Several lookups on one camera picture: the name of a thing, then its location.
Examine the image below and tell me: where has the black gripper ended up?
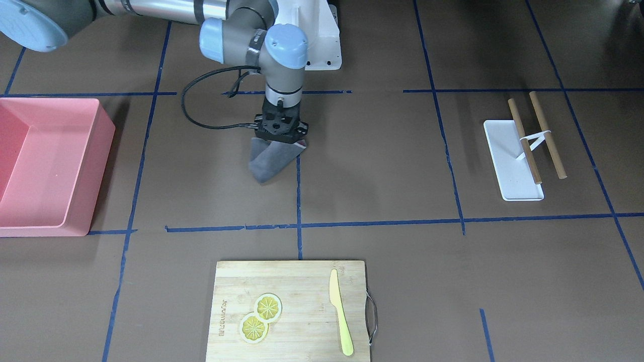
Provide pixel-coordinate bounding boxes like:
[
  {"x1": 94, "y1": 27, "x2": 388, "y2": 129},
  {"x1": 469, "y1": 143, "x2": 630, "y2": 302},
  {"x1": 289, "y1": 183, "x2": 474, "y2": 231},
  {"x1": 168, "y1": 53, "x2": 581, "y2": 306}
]
[{"x1": 252, "y1": 97, "x2": 309, "y2": 144}]

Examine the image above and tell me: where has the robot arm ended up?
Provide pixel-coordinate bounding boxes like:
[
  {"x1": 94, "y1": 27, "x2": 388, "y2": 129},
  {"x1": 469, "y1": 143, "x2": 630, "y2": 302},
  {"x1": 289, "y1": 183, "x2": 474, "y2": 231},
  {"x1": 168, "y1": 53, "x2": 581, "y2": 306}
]
[{"x1": 1, "y1": 1, "x2": 308, "y2": 144}]

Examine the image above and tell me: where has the yellow plastic knife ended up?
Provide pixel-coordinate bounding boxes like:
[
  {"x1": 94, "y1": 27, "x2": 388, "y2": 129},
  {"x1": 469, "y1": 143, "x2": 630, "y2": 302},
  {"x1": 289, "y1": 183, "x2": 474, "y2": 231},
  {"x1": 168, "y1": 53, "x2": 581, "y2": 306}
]
[{"x1": 329, "y1": 269, "x2": 354, "y2": 356}]

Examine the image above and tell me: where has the lemon slice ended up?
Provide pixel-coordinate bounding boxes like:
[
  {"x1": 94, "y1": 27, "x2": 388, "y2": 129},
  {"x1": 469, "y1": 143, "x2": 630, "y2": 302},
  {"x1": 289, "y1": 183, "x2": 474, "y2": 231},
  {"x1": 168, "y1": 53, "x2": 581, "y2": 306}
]
[
  {"x1": 239, "y1": 313, "x2": 269, "y2": 344},
  {"x1": 254, "y1": 293, "x2": 283, "y2": 324}
]

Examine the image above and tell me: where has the lemon slice upper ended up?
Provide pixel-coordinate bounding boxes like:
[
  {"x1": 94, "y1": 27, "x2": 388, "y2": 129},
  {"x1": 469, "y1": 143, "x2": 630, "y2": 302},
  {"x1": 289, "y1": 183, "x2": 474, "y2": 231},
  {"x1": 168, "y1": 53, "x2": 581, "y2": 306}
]
[{"x1": 254, "y1": 293, "x2": 283, "y2": 324}]

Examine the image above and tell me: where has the pink plastic bin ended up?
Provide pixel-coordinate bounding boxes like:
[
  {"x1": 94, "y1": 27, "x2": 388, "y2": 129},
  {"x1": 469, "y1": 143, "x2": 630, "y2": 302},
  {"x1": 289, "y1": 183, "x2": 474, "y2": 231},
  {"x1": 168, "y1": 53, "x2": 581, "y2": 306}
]
[{"x1": 1, "y1": 97, "x2": 115, "y2": 237}]

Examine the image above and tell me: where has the bamboo cutting board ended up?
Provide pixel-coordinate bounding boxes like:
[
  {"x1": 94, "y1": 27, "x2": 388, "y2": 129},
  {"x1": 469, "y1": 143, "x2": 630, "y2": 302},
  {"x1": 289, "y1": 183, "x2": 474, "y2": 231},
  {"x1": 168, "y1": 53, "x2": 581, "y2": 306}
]
[{"x1": 205, "y1": 260, "x2": 372, "y2": 361}]

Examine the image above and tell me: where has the white rectangular tray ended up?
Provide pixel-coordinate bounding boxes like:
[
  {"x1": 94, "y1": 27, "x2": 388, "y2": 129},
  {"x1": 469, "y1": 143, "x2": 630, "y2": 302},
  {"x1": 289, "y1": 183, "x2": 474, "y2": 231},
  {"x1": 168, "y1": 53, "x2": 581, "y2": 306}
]
[{"x1": 484, "y1": 120, "x2": 544, "y2": 202}]

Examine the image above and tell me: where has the lemon slice lower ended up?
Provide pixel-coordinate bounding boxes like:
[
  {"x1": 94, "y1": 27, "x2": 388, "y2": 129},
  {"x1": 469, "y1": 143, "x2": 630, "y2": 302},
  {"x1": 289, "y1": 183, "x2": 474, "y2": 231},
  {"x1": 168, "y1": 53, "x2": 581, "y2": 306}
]
[{"x1": 239, "y1": 313, "x2": 269, "y2": 344}]

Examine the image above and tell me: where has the grey cleaning cloth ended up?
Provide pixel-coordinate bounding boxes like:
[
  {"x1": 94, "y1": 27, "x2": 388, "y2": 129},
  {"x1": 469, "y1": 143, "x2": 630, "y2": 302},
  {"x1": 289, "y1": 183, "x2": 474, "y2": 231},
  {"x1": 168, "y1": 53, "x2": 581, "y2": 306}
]
[{"x1": 249, "y1": 137, "x2": 307, "y2": 184}]

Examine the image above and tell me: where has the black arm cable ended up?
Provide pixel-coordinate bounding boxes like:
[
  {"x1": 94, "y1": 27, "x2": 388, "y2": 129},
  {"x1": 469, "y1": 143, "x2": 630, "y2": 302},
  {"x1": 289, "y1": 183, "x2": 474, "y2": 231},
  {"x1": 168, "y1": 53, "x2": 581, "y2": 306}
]
[{"x1": 181, "y1": 66, "x2": 262, "y2": 130}]

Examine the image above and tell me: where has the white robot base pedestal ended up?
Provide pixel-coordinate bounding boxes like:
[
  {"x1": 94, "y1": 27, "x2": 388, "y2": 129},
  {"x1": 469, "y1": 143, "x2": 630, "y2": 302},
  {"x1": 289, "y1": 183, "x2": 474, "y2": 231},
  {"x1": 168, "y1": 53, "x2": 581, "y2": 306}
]
[{"x1": 276, "y1": 1, "x2": 343, "y2": 71}]

